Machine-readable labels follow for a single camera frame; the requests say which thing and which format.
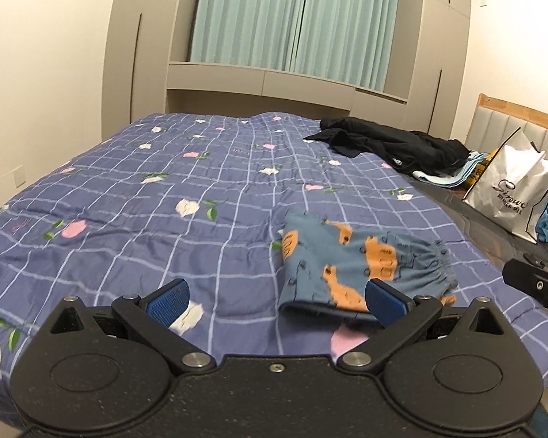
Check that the padded wooden headboard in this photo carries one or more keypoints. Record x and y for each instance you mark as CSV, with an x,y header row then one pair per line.
x,y
497,123

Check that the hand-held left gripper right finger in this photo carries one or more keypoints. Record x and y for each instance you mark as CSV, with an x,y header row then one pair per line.
x,y
383,303

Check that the white shopping bag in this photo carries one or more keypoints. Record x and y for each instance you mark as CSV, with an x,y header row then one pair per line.
x,y
507,191

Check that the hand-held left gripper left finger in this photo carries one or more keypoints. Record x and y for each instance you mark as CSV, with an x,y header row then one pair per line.
x,y
169,303

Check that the teal curtain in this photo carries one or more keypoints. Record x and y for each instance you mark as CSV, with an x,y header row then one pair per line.
x,y
255,18

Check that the small black object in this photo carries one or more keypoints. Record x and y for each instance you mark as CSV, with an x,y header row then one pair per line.
x,y
533,259

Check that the light blue folded cloth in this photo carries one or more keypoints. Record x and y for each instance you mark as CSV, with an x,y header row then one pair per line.
x,y
438,178

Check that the black jacket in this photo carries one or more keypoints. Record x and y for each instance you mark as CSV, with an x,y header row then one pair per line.
x,y
392,146

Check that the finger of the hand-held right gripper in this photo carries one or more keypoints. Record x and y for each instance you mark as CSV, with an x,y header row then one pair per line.
x,y
534,283

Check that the yellow box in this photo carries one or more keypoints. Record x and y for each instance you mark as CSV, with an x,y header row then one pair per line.
x,y
478,174

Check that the grey bed mattress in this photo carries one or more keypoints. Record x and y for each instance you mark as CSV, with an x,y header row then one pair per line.
x,y
484,232

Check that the purple checked floral blanket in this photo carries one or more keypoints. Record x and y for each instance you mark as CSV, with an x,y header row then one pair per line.
x,y
164,237

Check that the beige wardrobe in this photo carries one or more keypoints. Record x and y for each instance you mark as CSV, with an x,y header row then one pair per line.
x,y
118,77

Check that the blue pants with orange print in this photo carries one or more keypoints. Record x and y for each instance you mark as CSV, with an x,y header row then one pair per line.
x,y
319,255

